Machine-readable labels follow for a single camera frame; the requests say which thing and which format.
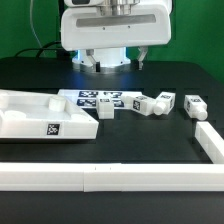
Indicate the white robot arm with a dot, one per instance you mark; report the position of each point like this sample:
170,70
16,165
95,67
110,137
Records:
111,59

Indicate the black vertical pole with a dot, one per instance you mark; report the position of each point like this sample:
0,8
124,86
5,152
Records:
61,54

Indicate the white square tabletop part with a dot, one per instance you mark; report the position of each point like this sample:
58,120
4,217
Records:
33,115

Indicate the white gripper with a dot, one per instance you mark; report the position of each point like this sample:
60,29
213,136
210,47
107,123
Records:
103,24

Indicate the white sheet with tags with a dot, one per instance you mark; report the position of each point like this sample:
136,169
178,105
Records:
87,98

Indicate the white L-shaped obstacle fence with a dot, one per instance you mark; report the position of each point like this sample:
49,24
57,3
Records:
122,177

